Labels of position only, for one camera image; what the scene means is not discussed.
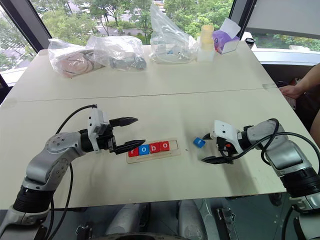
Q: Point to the red letter tile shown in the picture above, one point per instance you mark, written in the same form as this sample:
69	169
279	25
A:
164	146
134	153
154	148

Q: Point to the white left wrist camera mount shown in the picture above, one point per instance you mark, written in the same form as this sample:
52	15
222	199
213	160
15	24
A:
96	122

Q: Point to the person's bare forearm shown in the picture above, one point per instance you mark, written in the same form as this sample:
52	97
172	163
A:
310	77

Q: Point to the wooden letter tray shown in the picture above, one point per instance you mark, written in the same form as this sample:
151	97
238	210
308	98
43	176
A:
150	159

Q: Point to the black metal bracket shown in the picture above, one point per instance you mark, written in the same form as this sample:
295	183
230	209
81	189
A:
226	222

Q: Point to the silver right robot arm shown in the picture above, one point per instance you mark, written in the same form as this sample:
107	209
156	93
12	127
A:
287	155

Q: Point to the stack of yellow cups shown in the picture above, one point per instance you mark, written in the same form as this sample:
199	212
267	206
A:
207	37

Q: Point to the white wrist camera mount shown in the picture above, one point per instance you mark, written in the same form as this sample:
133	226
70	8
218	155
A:
96	122
225	131

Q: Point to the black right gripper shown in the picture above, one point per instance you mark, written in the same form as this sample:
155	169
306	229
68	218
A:
222	146

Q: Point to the dark window pillar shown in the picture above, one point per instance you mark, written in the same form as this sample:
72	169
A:
241	13
27	22

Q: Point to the person's bare hand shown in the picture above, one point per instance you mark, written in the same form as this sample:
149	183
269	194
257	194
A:
291	91

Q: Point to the black lidded cup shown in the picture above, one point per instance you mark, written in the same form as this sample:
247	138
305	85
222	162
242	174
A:
250	41

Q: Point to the translucent white container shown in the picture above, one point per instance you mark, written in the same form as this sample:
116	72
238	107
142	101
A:
205	55

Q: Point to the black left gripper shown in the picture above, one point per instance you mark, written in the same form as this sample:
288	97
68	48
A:
106	138

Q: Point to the purple tissue box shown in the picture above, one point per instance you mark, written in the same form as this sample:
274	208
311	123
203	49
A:
221	40

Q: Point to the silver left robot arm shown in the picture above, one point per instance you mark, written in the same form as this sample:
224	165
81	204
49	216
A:
60	147

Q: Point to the plastic bag with grey items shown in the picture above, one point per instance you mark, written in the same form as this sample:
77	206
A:
125	62

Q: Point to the grey rounded shape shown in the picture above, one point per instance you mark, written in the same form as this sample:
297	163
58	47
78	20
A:
127	220
191	220

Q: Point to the plastic bag with pink items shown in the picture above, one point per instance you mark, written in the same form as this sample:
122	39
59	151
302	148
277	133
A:
75	62

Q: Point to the tall clear plastic bag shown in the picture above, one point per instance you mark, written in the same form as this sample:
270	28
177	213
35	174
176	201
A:
170	47

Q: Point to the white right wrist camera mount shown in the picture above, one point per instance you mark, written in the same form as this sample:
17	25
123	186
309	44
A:
225	131

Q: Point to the blue letter tile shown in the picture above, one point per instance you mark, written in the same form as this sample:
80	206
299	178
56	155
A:
143	150
199	142

